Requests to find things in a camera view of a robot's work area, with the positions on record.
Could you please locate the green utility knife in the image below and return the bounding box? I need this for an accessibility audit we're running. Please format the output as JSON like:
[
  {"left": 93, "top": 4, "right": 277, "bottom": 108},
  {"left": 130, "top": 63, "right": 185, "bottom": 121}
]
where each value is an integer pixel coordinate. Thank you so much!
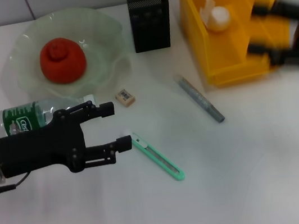
[{"left": 122, "top": 119, "right": 187, "bottom": 189}]

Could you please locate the beige eraser with barcode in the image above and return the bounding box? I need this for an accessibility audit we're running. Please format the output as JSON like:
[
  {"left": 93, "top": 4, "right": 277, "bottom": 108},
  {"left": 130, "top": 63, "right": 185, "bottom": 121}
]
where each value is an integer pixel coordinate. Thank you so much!
[{"left": 114, "top": 87, "right": 137, "bottom": 109}]

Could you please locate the red-orange fruit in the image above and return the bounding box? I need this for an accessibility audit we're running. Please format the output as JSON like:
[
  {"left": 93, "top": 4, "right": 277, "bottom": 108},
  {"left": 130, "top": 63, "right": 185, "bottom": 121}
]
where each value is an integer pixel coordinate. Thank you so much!
[{"left": 36, "top": 34, "right": 90, "bottom": 88}]

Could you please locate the grey pen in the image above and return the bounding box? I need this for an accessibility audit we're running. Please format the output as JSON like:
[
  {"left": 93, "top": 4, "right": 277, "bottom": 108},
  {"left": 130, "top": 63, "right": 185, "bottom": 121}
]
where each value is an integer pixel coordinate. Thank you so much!
[{"left": 172, "top": 67, "right": 226, "bottom": 130}]

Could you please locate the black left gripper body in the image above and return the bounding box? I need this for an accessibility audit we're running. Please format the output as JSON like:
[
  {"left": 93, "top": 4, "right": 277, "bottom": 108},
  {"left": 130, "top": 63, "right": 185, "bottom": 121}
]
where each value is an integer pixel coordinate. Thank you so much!
[{"left": 0, "top": 105, "right": 92, "bottom": 185}]

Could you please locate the black mesh pen holder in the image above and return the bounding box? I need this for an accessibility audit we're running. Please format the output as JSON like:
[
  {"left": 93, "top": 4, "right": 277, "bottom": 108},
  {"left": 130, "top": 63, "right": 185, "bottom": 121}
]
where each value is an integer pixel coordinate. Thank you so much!
[{"left": 125, "top": 0, "right": 176, "bottom": 54}]

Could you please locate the yellow plastic bin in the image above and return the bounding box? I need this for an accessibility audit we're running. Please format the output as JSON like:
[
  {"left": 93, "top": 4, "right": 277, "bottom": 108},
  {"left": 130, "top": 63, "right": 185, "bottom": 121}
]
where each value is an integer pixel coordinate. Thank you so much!
[{"left": 177, "top": 0, "right": 299, "bottom": 92}]

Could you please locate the white paper ball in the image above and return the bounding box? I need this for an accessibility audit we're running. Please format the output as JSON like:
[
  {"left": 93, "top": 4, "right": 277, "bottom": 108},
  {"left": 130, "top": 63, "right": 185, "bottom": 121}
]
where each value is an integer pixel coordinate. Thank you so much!
[{"left": 198, "top": 0, "right": 233, "bottom": 35}]

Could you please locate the clear green-label water bottle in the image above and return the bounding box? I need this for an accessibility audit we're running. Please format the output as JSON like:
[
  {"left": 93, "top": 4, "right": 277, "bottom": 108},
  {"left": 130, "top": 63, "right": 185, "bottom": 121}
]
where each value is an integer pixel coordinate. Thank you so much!
[{"left": 0, "top": 91, "right": 101, "bottom": 139}]

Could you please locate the green glass fruit plate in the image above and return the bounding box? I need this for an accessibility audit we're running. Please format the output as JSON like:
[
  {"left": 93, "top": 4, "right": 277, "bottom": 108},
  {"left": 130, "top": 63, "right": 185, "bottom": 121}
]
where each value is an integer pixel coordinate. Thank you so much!
[{"left": 2, "top": 0, "right": 137, "bottom": 109}]

